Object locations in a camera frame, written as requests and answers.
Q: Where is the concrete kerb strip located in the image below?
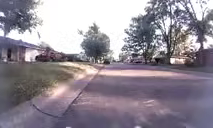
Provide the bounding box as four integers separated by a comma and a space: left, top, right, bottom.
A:
0, 64, 105, 128

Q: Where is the red car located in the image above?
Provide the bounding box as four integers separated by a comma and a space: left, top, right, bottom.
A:
35, 49, 67, 63

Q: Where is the tree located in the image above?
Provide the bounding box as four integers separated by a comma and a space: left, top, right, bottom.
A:
77, 22, 112, 64
145, 0, 195, 65
122, 13, 160, 65
180, 0, 213, 51
0, 0, 43, 38

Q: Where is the low house with dark roof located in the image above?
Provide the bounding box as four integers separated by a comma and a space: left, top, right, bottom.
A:
0, 34, 45, 64

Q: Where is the pale house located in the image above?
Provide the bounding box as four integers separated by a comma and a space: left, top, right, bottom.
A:
153, 53, 195, 65

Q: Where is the grass lawn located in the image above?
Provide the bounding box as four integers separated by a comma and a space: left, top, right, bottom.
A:
0, 61, 95, 114
150, 63, 213, 74

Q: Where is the distant house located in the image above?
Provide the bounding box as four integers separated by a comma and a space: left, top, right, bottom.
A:
127, 54, 147, 64

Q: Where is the red brick building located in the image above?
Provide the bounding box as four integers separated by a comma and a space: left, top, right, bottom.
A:
195, 47, 213, 67

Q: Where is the low building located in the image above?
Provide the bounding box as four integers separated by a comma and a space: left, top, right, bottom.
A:
64, 53, 90, 63

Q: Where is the grey asphalt road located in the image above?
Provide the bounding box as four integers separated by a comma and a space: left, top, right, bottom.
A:
55, 63, 213, 128

